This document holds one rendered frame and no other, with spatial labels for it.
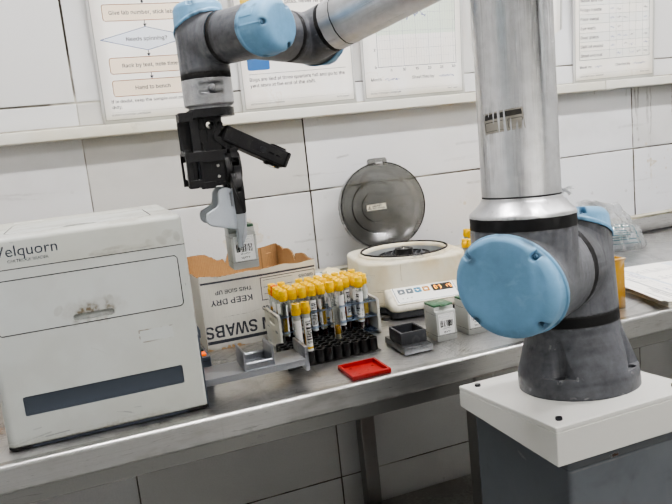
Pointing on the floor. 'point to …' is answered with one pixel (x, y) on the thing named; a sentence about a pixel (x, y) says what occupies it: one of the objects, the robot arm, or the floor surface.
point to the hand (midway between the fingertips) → (240, 237)
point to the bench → (313, 406)
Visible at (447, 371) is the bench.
